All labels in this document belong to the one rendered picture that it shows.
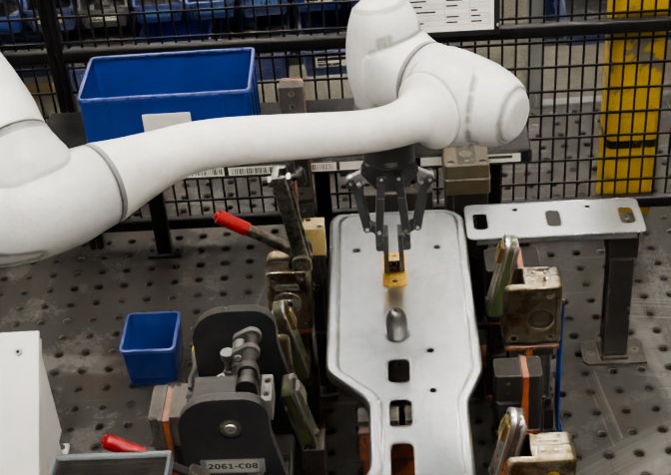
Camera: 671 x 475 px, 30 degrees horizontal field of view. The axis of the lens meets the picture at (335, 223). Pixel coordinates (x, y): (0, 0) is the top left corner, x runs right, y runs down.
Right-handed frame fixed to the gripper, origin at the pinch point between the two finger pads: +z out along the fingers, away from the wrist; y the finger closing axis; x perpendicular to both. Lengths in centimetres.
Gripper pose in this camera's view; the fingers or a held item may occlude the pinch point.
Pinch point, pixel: (393, 248)
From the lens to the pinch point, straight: 192.0
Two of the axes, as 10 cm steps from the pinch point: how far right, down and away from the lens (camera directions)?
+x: 0.1, -5.7, 8.2
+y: 10.0, -0.5, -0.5
